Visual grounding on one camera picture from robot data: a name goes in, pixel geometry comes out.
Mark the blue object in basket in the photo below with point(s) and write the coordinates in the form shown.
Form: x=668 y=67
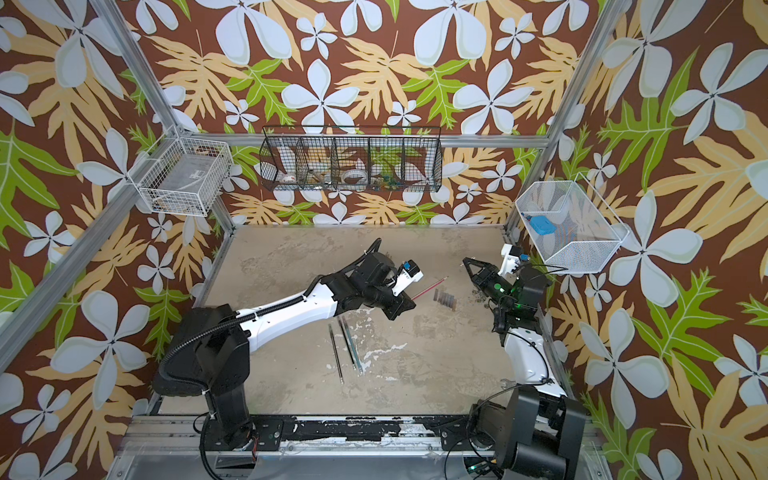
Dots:
x=541 y=225

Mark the aluminium frame post back left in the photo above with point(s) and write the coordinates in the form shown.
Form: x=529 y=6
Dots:
x=108 y=11

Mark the black wire basket back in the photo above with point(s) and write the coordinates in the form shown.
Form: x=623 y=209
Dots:
x=388 y=158

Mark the white wire basket left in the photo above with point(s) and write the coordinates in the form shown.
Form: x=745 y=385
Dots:
x=184 y=175

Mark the aluminium frame post back right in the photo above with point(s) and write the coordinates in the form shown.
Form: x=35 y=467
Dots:
x=563 y=76

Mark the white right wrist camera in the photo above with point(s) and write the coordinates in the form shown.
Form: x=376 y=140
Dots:
x=513 y=258

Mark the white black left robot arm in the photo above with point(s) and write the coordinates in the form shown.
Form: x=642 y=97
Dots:
x=210 y=354

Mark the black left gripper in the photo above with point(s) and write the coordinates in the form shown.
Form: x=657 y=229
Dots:
x=401 y=303

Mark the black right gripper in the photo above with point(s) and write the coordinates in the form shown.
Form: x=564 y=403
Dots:
x=487 y=279

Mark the white wire basket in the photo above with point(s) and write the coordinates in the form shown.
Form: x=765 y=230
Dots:
x=589 y=232
x=184 y=175

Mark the aluminium frame post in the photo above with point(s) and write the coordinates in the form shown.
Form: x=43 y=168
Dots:
x=563 y=76
x=108 y=11

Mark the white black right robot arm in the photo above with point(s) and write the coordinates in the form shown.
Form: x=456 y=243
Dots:
x=538 y=432

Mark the bundle red green pencils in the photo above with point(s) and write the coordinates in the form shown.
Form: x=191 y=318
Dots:
x=351 y=345

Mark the black pencil lying apart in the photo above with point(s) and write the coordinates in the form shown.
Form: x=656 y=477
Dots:
x=336 y=354

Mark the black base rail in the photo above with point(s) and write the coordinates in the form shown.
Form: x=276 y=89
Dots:
x=272 y=433

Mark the white wire basket right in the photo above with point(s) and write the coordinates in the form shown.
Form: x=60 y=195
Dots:
x=589 y=232

